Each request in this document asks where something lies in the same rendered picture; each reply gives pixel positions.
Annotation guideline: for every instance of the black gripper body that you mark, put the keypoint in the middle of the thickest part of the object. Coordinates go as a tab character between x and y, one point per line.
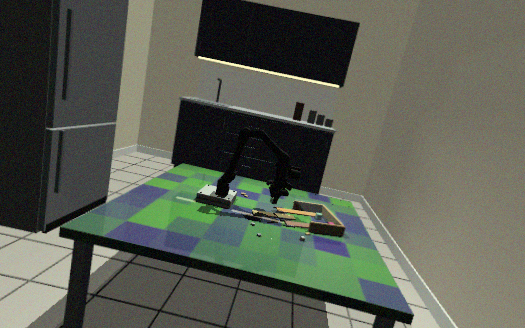
277	184

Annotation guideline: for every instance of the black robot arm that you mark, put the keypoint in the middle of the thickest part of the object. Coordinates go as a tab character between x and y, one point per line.
229	175

